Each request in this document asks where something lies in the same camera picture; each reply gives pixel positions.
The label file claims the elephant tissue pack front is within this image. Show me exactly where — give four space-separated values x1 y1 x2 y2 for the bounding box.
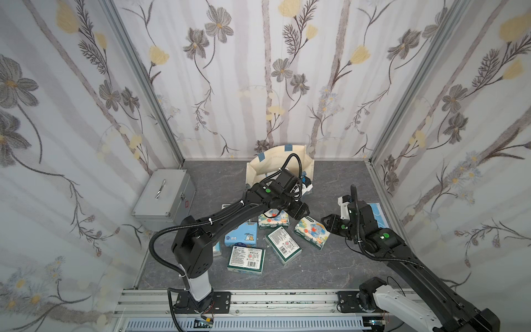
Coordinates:
294 216 330 250

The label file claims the green barcode tissue pack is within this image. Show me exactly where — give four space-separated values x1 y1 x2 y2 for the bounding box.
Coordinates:
228 246 266 275
265 227 302 265

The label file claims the cream canvas tote bag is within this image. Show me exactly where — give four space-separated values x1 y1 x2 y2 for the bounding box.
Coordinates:
246 145 315 186

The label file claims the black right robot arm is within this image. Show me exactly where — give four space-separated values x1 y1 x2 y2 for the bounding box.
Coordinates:
321 185 501 331

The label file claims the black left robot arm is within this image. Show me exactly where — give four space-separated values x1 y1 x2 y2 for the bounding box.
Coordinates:
149 153 310 313

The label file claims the elephant tissue pack by bag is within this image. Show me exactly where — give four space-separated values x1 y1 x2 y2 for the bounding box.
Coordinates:
258 209 290 229

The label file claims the blue face mask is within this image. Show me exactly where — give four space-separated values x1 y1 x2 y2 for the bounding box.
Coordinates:
369 203 389 228

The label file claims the blue tissue pack centre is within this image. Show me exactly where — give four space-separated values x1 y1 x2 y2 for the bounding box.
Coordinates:
224 221 258 248

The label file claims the elephant tissue pack left upright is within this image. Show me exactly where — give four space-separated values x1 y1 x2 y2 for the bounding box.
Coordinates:
212 242 222 257

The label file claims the grey metal box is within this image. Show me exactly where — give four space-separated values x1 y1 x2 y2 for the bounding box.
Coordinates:
131 169 196 232

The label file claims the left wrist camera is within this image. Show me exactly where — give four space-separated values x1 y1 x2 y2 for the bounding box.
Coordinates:
301 176 313 196

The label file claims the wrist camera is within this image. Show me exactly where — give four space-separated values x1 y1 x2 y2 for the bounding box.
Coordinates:
337 195 352 220
301 176 313 196

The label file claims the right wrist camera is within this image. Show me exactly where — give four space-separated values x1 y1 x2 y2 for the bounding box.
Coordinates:
337 195 352 220

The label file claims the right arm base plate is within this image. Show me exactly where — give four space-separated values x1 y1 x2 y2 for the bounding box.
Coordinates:
336 290 374 313

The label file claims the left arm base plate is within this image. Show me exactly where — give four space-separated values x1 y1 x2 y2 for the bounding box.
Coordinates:
172 290 232 315

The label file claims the aluminium mounting rail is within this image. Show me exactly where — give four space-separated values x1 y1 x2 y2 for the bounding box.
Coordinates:
111 288 455 318

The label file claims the white slotted cable duct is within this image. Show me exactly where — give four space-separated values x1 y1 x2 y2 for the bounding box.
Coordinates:
122 317 370 331

